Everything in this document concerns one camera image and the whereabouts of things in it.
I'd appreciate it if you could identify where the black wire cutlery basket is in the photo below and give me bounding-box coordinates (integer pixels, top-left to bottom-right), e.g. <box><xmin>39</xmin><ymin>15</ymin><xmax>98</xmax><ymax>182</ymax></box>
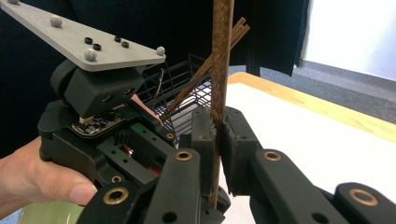
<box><xmin>136</xmin><ymin>54</ymin><xmax>216</xmax><ymax>147</ymax></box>

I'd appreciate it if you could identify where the white table cover sheet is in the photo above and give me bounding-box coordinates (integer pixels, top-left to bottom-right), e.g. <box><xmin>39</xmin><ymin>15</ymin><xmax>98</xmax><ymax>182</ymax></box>
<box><xmin>172</xmin><ymin>82</ymin><xmax>396</xmax><ymax>224</ymax></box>

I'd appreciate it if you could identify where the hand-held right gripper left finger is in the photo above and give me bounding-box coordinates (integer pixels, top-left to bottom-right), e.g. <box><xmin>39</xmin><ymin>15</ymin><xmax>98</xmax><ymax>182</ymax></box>
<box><xmin>191</xmin><ymin>106</ymin><xmax>219</xmax><ymax>197</ymax></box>

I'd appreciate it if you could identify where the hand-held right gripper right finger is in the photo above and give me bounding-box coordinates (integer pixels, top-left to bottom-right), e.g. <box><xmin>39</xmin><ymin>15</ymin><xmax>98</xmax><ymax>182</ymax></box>
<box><xmin>219</xmin><ymin>105</ymin><xmax>264</xmax><ymax>197</ymax></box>

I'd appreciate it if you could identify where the brown wooden chopstick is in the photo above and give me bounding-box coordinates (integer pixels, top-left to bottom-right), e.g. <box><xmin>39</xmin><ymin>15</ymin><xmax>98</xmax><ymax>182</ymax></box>
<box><xmin>169</xmin><ymin>24</ymin><xmax>251</xmax><ymax>115</ymax></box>
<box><xmin>166</xmin><ymin>17</ymin><xmax>247</xmax><ymax>115</ymax></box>
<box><xmin>208</xmin><ymin>0</ymin><xmax>235</xmax><ymax>209</ymax></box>
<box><xmin>167</xmin><ymin>21</ymin><xmax>249</xmax><ymax>115</ymax></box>

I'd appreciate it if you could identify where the metal spoon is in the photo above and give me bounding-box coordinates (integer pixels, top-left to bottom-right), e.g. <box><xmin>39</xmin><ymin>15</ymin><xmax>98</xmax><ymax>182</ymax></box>
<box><xmin>154</xmin><ymin>68</ymin><xmax>165</xmax><ymax>96</ymax></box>

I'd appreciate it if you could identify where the light wooden table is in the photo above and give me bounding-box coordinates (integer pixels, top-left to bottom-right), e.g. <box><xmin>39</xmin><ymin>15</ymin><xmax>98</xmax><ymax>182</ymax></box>
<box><xmin>228</xmin><ymin>72</ymin><xmax>396</xmax><ymax>144</ymax></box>

